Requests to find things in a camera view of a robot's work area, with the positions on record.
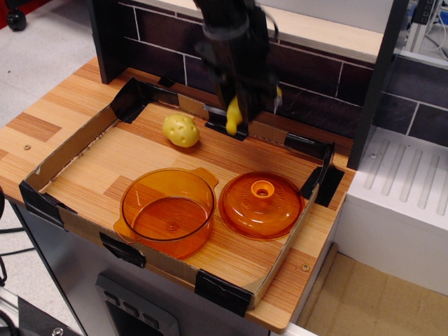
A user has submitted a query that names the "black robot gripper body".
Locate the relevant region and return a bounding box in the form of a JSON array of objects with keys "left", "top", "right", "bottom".
[{"left": 195, "top": 24, "right": 279, "bottom": 88}]

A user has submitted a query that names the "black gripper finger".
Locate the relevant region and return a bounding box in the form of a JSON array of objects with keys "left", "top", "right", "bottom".
[
  {"left": 237, "top": 84, "right": 277, "bottom": 129},
  {"left": 213, "top": 76, "right": 237, "bottom": 110}
]

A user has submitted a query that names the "yellow plastic banana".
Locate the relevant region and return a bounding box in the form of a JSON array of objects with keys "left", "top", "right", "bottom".
[{"left": 225, "top": 86, "right": 283, "bottom": 136}]

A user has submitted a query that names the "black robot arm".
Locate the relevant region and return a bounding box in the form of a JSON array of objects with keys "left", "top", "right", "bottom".
[{"left": 195, "top": 1, "right": 281, "bottom": 136}]

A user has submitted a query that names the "cardboard fence with black tape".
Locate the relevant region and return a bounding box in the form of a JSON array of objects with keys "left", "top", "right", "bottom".
[{"left": 20, "top": 78, "right": 345, "bottom": 316}]

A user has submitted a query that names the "orange transparent pot lid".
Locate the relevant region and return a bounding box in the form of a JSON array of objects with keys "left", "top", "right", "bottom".
[{"left": 218, "top": 171, "right": 305, "bottom": 240}]

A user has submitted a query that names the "orange transparent pot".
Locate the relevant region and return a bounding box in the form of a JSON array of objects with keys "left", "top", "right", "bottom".
[{"left": 114, "top": 168, "right": 218, "bottom": 260}]

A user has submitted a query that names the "yellow plastic potato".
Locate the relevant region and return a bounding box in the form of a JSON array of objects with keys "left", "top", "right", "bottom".
[{"left": 162, "top": 113, "right": 200, "bottom": 148}]

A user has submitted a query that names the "light wooden shelf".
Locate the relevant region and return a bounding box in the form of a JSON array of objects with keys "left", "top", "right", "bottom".
[{"left": 136, "top": 0, "right": 389, "bottom": 64}]

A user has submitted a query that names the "white toy sink drainboard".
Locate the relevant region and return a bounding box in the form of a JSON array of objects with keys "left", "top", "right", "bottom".
[{"left": 335, "top": 128, "right": 447, "bottom": 295}]

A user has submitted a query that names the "black chair caster wheel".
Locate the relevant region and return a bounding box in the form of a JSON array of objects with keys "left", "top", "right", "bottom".
[{"left": 6, "top": 8, "right": 27, "bottom": 32}]

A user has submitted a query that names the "grey toy oven front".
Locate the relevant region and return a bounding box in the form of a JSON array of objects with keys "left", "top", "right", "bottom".
[{"left": 96, "top": 274, "right": 181, "bottom": 335}]

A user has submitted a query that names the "dark shelf post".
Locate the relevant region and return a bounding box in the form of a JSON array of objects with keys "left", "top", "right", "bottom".
[{"left": 347, "top": 0, "right": 409, "bottom": 170}]

